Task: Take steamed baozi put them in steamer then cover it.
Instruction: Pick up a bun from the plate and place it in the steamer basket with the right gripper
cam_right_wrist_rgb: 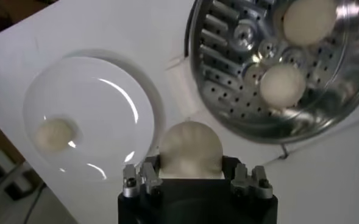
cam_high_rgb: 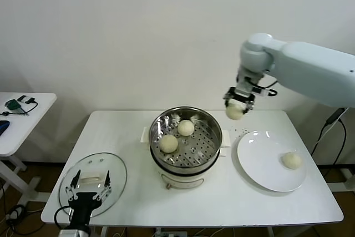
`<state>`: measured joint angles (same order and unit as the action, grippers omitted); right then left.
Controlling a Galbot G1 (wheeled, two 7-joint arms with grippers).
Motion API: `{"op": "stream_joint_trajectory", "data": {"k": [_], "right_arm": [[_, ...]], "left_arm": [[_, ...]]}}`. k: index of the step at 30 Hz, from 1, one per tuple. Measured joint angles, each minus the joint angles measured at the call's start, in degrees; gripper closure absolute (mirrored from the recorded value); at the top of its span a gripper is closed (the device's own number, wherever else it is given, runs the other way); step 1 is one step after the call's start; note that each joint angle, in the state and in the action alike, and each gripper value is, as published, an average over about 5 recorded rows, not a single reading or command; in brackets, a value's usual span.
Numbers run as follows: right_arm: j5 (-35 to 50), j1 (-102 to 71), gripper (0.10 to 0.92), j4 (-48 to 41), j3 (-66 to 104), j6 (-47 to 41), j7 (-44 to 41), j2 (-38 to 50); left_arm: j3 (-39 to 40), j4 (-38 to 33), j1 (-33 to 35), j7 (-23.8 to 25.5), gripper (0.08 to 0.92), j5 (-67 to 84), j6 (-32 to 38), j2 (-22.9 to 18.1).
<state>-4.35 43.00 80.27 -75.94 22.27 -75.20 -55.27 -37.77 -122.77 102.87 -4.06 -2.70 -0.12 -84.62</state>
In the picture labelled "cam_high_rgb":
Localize thin black cable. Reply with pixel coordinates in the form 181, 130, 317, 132
1, 98, 38, 117

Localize black hanging cable with adapter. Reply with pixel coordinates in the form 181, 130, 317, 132
310, 106, 347, 165

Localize white power strip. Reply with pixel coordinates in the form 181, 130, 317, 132
154, 229, 189, 237

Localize white side table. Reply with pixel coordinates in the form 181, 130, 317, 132
0, 92, 58, 207

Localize white round plate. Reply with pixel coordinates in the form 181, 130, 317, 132
236, 130, 307, 193

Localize black floor cable with plug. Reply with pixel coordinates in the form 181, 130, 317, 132
4, 204, 28, 229

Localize white furniture leg base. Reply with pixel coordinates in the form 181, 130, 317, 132
331, 167, 355, 193

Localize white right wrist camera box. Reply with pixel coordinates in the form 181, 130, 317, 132
251, 85, 271, 98

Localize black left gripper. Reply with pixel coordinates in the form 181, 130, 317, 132
65, 169, 112, 225

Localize round glass lid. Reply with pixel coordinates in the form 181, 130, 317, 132
58, 152, 128, 218

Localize white work table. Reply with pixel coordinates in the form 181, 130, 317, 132
40, 110, 344, 237

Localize stainless steel steamer basket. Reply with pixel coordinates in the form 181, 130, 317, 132
141, 106, 231, 168

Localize black white adapter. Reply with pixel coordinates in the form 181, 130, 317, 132
17, 95, 36, 104

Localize white steamed baozi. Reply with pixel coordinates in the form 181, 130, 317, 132
159, 134, 179, 154
282, 152, 302, 170
177, 119, 195, 137
225, 102, 246, 121

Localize white electric cooker base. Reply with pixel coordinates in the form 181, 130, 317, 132
149, 148, 226, 190

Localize blue oval object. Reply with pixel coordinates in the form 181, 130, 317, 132
0, 120, 11, 137

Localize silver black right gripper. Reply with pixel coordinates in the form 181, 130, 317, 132
223, 77, 257, 115

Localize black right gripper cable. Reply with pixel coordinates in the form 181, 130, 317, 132
257, 80, 278, 97

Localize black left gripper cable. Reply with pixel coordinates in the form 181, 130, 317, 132
54, 205, 74, 231

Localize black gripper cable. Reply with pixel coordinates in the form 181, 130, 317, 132
54, 205, 74, 231
257, 80, 278, 97

